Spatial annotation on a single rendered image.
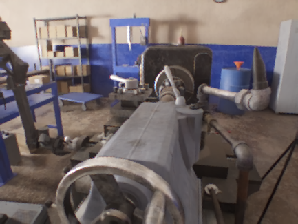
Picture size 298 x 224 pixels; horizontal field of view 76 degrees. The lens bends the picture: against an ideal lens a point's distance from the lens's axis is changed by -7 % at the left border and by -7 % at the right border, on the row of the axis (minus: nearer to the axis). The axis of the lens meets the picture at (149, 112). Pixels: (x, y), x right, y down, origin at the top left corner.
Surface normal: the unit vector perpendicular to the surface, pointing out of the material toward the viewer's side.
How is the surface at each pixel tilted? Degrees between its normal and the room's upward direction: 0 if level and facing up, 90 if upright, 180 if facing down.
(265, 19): 90
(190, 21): 90
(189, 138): 79
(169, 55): 90
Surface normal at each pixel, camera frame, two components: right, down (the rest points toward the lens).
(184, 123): 0.54, 0.08
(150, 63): -0.20, 0.32
